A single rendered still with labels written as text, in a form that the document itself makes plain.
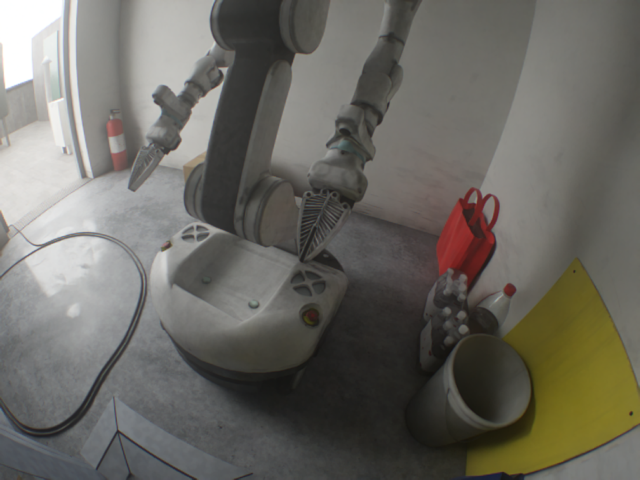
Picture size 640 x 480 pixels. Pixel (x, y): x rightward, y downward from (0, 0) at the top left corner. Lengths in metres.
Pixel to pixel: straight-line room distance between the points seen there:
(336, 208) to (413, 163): 1.19
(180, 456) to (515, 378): 1.00
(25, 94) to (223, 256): 8.59
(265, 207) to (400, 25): 0.50
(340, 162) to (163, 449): 0.90
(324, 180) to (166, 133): 0.40
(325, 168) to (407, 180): 1.20
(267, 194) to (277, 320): 0.28
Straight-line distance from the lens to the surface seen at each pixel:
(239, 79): 0.58
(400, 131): 1.54
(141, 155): 0.72
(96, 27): 2.53
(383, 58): 0.63
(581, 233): 0.92
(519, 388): 0.88
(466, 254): 1.29
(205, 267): 0.83
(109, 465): 1.01
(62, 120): 3.62
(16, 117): 8.99
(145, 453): 0.95
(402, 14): 0.68
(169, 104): 0.70
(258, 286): 0.77
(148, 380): 1.03
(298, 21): 0.51
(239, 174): 0.54
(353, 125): 0.42
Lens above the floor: 0.88
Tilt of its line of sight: 38 degrees down
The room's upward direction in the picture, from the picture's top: 10 degrees clockwise
